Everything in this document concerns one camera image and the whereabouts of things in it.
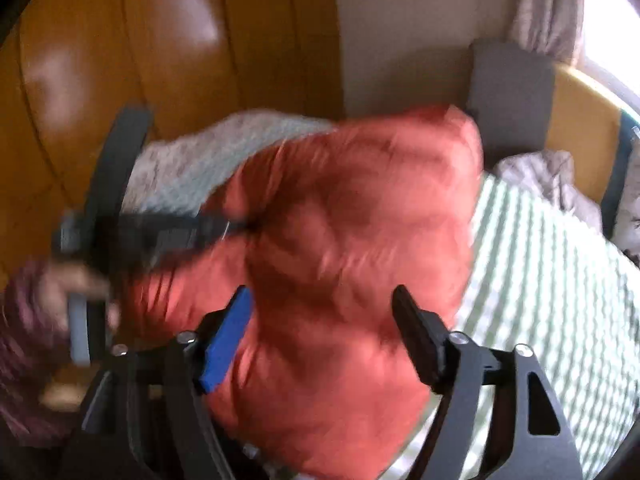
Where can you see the green checked duvet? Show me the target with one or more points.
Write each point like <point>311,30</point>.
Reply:
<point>537,276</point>

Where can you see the grey yellow teal headboard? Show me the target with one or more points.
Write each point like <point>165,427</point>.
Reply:
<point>524,102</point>

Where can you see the white deer print pillow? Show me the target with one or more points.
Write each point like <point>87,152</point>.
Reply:
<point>626,229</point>

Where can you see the grey quilted blanket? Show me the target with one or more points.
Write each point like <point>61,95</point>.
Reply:
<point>550,175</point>

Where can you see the maroon sleeve forearm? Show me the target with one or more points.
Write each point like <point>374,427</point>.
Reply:
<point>32,350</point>

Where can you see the floral curtain left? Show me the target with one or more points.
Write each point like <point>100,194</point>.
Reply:
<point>549,27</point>

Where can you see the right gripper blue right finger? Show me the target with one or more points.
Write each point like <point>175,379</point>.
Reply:
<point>436,353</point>

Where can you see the wooden wardrobe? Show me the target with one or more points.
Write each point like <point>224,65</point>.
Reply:
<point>69,66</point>

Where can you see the person left hand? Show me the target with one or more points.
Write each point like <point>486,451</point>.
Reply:
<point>60,279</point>

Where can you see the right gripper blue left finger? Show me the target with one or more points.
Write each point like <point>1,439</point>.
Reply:
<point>204,356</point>

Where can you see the orange puffer jacket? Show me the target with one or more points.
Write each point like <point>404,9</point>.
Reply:
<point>321,381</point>

